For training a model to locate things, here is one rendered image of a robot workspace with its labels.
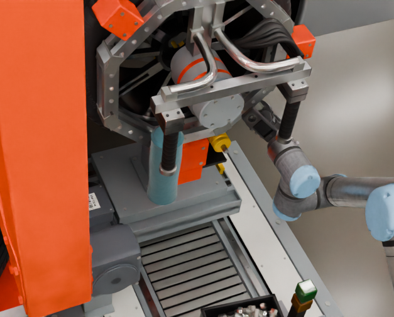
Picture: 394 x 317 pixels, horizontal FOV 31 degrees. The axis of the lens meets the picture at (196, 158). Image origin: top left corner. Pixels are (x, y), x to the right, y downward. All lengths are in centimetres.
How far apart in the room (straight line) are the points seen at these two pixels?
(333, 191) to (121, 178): 78
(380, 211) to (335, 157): 141
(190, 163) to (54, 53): 106
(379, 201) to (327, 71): 182
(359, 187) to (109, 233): 73
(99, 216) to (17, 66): 101
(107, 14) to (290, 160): 68
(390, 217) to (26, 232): 77
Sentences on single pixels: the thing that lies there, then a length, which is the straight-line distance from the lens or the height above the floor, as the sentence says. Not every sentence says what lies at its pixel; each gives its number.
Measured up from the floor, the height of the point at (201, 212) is 17.
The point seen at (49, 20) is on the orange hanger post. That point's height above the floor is 143.
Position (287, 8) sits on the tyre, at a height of 94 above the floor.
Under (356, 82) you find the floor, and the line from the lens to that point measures 337.
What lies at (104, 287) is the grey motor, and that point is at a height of 31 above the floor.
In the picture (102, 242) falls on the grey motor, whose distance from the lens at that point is 212.
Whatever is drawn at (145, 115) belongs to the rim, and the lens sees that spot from 212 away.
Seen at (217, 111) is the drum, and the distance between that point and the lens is 185.
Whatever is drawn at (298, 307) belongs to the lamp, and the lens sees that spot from 185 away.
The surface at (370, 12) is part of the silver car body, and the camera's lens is 239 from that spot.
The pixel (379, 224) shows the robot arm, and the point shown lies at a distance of 162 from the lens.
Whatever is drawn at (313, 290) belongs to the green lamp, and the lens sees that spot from 180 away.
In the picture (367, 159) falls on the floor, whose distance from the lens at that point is 304.
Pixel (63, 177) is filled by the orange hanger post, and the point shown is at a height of 104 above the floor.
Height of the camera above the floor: 216
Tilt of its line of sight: 49 degrees down
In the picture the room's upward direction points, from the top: 8 degrees clockwise
